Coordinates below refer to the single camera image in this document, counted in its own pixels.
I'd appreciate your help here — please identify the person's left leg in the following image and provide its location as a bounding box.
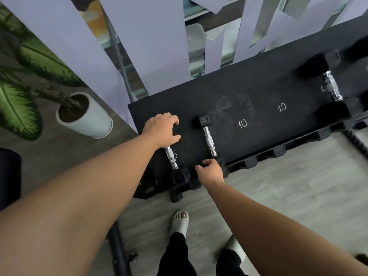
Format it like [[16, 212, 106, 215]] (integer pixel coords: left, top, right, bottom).
[[157, 232, 197, 276]]

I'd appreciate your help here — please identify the black cushioned seat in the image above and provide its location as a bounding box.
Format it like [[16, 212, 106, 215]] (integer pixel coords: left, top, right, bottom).
[[0, 148, 22, 211]]

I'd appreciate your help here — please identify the green leafy plant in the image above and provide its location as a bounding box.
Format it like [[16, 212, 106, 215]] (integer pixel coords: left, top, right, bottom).
[[0, 3, 88, 141]]

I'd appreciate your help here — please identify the black braided rope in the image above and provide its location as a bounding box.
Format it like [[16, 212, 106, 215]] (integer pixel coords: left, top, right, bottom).
[[343, 129, 368, 159]]

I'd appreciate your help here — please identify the white chair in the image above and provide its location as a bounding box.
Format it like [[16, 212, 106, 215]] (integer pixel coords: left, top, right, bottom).
[[185, 23, 208, 78]]

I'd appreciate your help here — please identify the small black hex dumbbell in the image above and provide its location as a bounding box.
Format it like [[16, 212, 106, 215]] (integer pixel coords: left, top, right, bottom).
[[164, 145, 191, 193], [192, 114, 229, 178]]

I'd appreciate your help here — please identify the white plant pot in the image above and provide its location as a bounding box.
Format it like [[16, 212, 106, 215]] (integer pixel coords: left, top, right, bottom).
[[55, 92, 113, 139]]

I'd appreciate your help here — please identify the person's slipper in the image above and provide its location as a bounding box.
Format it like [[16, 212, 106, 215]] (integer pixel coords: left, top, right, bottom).
[[171, 210, 189, 237], [222, 234, 246, 263]]

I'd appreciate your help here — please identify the person's leg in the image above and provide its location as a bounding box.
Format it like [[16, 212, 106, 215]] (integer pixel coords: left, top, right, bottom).
[[216, 249, 249, 276], [157, 232, 197, 276]]

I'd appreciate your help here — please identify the black dumbbell rack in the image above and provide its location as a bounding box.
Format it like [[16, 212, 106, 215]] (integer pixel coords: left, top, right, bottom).
[[128, 15, 368, 203]]

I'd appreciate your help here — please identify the person's right leg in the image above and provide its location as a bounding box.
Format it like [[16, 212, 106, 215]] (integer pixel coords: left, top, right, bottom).
[[216, 249, 249, 276]]

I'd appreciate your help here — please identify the person's right slipper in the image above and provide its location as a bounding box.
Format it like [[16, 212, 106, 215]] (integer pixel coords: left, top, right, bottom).
[[222, 234, 246, 263]]

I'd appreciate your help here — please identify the person's right hand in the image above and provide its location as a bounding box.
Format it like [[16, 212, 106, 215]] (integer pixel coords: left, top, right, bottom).
[[195, 159, 225, 187]]

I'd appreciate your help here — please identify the person's left slipper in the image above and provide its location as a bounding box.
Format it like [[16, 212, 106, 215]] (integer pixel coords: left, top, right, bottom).
[[171, 210, 189, 237]]

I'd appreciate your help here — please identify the large black hex dumbbell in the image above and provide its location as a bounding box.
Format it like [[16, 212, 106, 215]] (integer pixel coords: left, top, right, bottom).
[[346, 36, 368, 112], [297, 50, 366, 124]]

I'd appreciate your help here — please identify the person's right forearm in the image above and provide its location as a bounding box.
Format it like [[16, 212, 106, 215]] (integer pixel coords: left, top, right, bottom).
[[205, 181, 368, 276]]

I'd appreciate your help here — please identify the person's left hand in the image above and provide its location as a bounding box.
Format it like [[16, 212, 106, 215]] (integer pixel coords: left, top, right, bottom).
[[142, 113, 182, 149]]

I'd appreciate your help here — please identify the black metal bar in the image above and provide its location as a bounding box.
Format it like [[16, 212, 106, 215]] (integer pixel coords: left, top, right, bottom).
[[106, 221, 139, 276]]

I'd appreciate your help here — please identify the person's left forearm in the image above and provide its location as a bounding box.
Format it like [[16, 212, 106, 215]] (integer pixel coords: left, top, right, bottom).
[[0, 132, 159, 276]]

